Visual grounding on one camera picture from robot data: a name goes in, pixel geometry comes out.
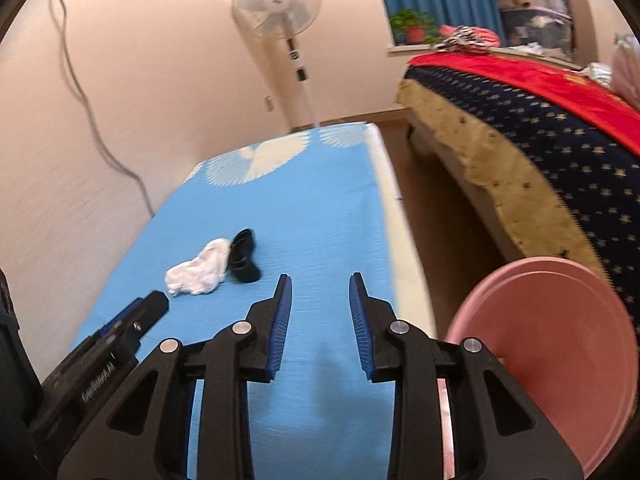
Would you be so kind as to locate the black sock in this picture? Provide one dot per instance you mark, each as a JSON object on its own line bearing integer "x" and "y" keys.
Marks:
{"x": 240, "y": 263}

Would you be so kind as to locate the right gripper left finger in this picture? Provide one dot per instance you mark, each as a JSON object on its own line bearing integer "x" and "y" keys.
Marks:
{"x": 143, "y": 429}

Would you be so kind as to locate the striped clothing pile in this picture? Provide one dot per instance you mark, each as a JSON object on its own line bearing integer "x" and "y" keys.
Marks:
{"x": 468, "y": 39}

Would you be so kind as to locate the white standing fan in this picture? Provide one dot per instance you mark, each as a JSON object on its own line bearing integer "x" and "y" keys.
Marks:
{"x": 282, "y": 20}

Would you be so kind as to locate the potted green plant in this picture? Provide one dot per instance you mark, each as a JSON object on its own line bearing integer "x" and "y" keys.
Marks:
{"x": 411, "y": 27}

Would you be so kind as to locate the clear storage bin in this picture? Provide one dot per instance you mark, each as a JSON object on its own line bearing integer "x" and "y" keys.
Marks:
{"x": 551, "y": 31}

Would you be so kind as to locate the blue patterned mattress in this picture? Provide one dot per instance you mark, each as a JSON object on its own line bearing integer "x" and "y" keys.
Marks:
{"x": 322, "y": 205}

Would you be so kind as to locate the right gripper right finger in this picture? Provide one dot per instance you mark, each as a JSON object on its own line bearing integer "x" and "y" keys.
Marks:
{"x": 455, "y": 404}

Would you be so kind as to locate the star patterned bed blanket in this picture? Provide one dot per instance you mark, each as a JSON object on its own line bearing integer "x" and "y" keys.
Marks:
{"x": 557, "y": 157}

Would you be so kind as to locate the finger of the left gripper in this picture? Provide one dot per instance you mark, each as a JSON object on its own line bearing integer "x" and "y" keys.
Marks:
{"x": 90, "y": 374}

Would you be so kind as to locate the white sock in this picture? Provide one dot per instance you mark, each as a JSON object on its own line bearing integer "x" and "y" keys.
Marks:
{"x": 202, "y": 274}

